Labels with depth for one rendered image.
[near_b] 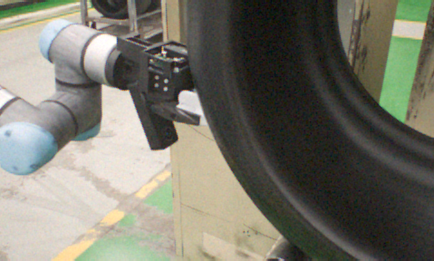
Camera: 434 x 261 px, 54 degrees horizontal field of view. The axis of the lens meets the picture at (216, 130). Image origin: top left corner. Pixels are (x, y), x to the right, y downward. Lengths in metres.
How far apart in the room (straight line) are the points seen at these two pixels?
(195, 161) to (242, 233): 0.27
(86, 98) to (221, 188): 0.71
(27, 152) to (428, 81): 0.60
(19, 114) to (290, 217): 0.40
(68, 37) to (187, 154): 0.75
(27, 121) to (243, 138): 0.33
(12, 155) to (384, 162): 0.53
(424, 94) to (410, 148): 0.11
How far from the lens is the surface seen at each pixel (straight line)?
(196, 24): 0.42
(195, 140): 1.31
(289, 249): 0.53
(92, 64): 0.66
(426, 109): 0.77
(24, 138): 0.62
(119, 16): 4.30
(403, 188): 0.68
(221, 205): 1.38
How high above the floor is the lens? 1.27
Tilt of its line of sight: 27 degrees down
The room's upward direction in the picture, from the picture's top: straight up
